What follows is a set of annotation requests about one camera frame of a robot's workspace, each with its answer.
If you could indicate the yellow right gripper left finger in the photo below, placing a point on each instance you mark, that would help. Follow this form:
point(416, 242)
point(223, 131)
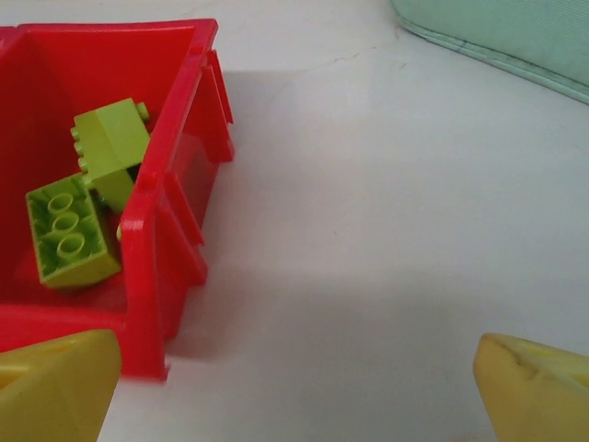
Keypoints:
point(55, 396)

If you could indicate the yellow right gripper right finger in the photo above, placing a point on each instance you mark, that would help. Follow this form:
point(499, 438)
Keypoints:
point(538, 400)

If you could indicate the long green lego brick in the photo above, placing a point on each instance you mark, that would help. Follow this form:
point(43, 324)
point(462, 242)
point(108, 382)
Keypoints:
point(87, 269)
point(115, 138)

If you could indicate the red plastic bin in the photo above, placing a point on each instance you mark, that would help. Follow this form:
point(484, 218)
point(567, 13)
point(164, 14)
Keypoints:
point(152, 258)
point(7, 39)

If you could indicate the mint green fabric bag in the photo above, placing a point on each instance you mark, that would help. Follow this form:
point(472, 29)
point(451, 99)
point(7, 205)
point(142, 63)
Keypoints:
point(520, 37)

